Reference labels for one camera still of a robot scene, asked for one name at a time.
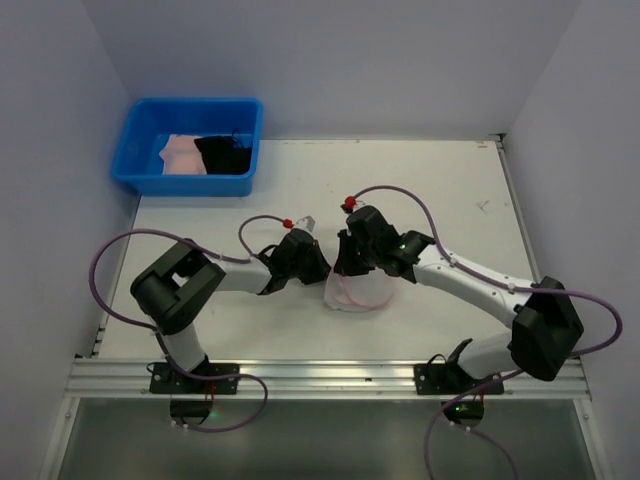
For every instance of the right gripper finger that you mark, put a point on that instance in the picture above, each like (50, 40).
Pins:
(346, 261)
(363, 262)

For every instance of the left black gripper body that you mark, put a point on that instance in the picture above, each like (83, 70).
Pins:
(310, 262)

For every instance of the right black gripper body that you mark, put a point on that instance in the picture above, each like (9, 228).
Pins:
(351, 253)

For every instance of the white mesh laundry bag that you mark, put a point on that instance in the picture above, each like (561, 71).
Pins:
(359, 294)

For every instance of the black garment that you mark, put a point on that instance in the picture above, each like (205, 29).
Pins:
(224, 154)

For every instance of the pink bra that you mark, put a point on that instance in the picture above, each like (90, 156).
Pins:
(181, 156)

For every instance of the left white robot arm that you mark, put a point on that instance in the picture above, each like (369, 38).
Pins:
(174, 289)

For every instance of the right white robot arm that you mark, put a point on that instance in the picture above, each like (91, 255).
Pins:
(541, 324)

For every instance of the blue plastic bin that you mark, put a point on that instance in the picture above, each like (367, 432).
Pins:
(150, 123)

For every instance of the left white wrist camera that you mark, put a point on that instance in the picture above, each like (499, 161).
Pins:
(306, 223)

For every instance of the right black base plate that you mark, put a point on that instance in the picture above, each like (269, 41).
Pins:
(447, 379)

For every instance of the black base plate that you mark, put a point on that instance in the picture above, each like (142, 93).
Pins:
(208, 379)
(447, 379)

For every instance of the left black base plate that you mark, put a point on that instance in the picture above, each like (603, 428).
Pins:
(208, 379)

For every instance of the aluminium mounting rail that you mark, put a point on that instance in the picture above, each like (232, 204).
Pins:
(310, 380)

